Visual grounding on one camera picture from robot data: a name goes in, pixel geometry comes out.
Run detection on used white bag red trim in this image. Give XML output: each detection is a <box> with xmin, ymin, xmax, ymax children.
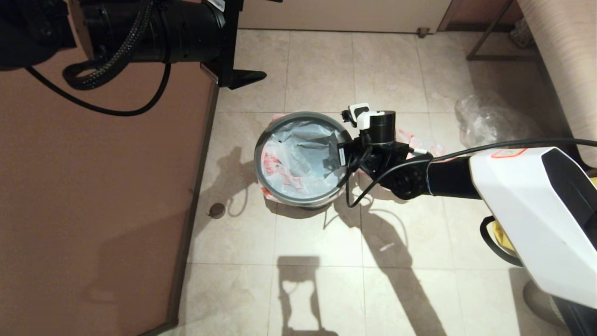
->
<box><xmin>396</xmin><ymin>127</ymin><xmax>447</xmax><ymax>158</ymax></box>

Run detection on white plastic bag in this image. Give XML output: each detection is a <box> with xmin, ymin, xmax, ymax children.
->
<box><xmin>258</xmin><ymin>112</ymin><xmax>351</xmax><ymax>207</ymax></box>

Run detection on black bin retaining ring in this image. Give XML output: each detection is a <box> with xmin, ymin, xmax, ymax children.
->
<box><xmin>254</xmin><ymin>111</ymin><xmax>354</xmax><ymax>207</ymax></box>

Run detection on clear plastic bag dark contents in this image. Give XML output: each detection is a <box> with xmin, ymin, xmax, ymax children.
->
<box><xmin>456</xmin><ymin>92</ymin><xmax>545</xmax><ymax>148</ymax></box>

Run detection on yellow fabric bag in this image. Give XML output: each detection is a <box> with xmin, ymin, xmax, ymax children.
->
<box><xmin>493</xmin><ymin>218</ymin><xmax>519</xmax><ymax>256</ymax></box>

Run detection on small silver connector block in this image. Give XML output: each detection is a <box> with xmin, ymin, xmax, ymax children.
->
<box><xmin>341</xmin><ymin>103</ymin><xmax>371</xmax><ymax>123</ymax></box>

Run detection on grey mesh bundle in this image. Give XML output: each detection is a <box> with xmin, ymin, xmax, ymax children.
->
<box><xmin>510</xmin><ymin>18</ymin><xmax>535</xmax><ymax>47</ymax></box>

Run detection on beige striped furniture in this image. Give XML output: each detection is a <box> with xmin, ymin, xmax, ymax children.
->
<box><xmin>517</xmin><ymin>0</ymin><xmax>597</xmax><ymax>168</ymax></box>

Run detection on grey ribbed round pouf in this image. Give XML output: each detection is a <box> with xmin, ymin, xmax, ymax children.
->
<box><xmin>523</xmin><ymin>279</ymin><xmax>569</xmax><ymax>328</ymax></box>

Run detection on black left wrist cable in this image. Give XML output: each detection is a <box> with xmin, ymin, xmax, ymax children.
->
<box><xmin>26</xmin><ymin>0</ymin><xmax>172</xmax><ymax>117</ymax></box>

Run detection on dark metal frame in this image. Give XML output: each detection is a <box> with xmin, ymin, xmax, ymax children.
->
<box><xmin>466</xmin><ymin>0</ymin><xmax>537</xmax><ymax>61</ymax></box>

